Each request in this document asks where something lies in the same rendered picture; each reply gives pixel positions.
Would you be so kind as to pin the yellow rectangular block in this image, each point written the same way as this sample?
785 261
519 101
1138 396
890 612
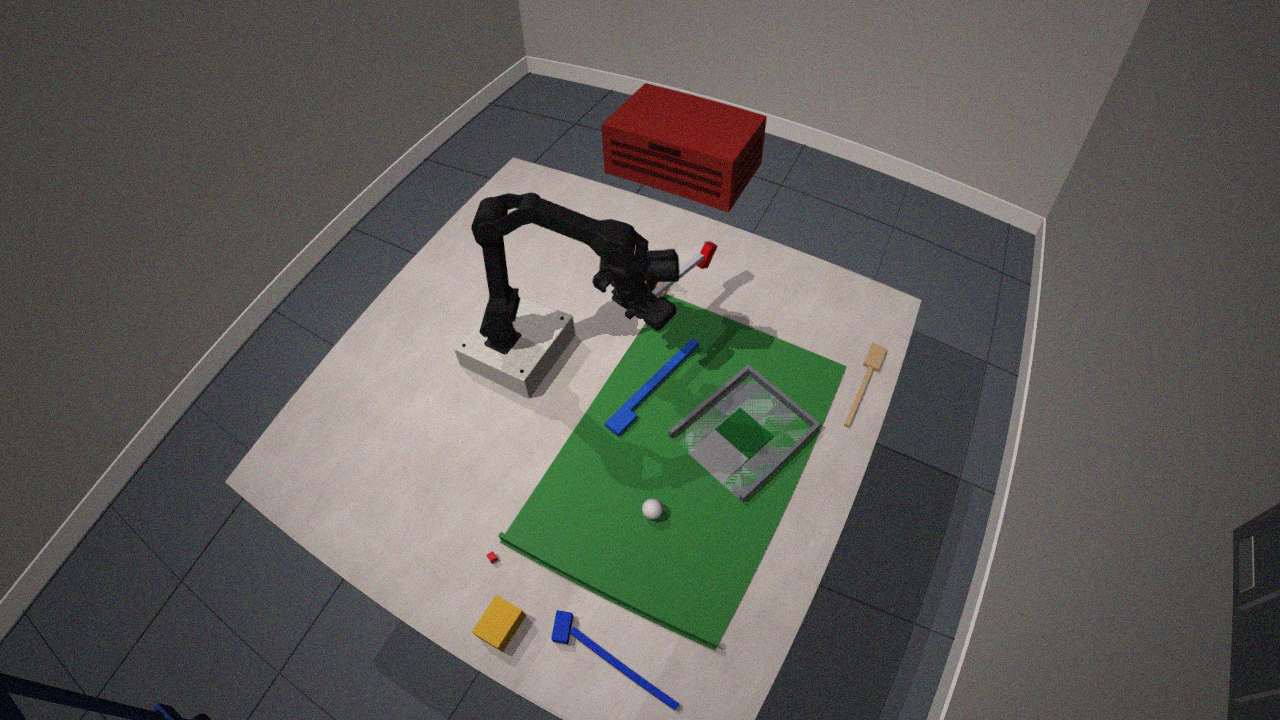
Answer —
499 623

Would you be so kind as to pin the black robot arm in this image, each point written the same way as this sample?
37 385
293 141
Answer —
611 239

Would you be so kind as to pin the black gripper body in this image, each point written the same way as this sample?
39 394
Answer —
656 313

